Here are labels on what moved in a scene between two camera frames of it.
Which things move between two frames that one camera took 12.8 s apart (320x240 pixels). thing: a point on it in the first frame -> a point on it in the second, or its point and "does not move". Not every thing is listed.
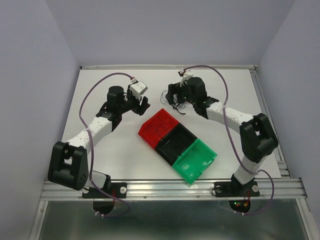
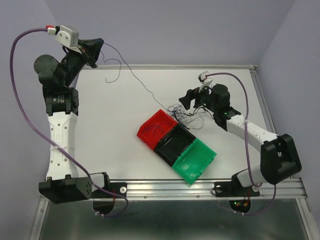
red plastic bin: (152, 131) does not move
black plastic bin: (175, 143) does not move
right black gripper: (173, 88) -> (192, 94)
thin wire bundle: (164, 100) -> (192, 121)
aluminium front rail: (266, 187) does not move
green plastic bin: (194, 161) does not move
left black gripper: (138, 109) -> (90, 49)
